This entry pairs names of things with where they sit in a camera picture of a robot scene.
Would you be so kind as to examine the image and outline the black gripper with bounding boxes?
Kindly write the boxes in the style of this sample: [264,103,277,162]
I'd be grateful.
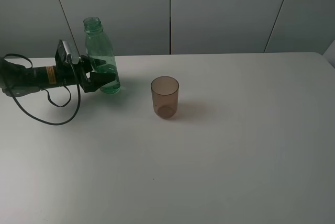
[54,55,116,93]

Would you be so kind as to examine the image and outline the pink transparent plastic cup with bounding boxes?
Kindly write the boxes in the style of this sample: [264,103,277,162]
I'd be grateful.
[150,76,180,119]

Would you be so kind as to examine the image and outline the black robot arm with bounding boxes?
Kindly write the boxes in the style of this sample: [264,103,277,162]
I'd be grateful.
[1,56,116,97]

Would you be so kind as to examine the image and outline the green transparent water bottle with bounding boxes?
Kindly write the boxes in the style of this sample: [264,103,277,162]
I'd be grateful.
[83,17,121,95]

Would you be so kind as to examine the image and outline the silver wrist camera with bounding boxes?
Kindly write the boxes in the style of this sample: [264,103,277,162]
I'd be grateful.
[55,40,80,64]

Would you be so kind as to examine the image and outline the black camera cable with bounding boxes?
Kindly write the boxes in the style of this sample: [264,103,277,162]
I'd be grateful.
[1,53,81,126]

